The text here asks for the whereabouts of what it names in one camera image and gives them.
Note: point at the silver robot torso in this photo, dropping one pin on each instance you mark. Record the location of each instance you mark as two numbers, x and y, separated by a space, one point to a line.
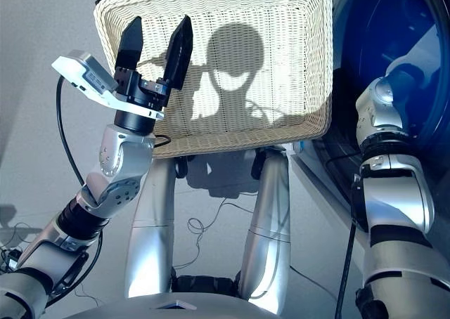
123 310

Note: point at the small black box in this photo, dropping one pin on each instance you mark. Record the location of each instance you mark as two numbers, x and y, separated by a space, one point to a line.
10 262

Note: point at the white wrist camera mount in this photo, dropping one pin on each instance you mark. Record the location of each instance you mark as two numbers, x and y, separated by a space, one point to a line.
81 71

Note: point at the pale woven laundry basket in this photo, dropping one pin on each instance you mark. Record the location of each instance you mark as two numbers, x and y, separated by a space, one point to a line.
281 34

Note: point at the grey washing machine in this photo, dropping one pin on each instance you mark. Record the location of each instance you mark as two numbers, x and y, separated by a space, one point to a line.
439 199

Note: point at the blue white sticker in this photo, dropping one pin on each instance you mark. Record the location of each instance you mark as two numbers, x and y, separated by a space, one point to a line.
299 147

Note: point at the silver robot leg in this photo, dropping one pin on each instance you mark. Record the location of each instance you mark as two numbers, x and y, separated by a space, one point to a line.
151 245
269 245

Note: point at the black robot waist joint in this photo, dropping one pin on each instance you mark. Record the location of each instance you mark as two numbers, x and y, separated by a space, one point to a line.
207 285

